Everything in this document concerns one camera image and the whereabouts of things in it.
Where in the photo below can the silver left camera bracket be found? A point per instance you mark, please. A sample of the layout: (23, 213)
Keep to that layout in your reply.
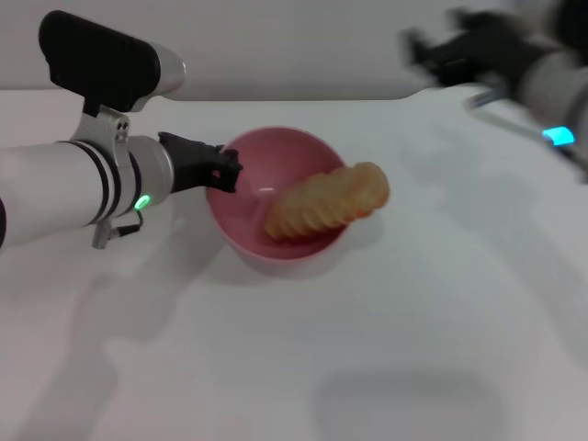
(103, 128)

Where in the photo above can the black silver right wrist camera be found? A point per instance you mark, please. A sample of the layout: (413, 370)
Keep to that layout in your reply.
(567, 20)

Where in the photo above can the orange ridged bread loaf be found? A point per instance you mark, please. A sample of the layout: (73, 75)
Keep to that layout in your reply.
(331, 197)

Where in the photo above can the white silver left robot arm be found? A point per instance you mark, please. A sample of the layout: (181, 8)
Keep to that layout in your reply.
(55, 193)

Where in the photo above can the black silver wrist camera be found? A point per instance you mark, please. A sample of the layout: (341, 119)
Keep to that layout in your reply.
(101, 59)
(567, 20)

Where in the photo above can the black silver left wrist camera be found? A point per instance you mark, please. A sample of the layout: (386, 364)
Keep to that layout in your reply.
(101, 59)

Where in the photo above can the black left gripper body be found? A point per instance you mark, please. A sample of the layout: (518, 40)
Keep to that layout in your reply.
(188, 165)

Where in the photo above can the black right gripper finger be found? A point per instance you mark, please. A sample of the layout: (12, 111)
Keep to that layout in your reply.
(420, 50)

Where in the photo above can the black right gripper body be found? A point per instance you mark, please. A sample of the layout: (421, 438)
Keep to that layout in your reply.
(487, 50)

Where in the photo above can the pink plastic bowl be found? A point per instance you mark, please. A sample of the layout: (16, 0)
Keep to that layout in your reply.
(248, 216)

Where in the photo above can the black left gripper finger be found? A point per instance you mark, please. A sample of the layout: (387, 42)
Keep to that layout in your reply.
(227, 167)

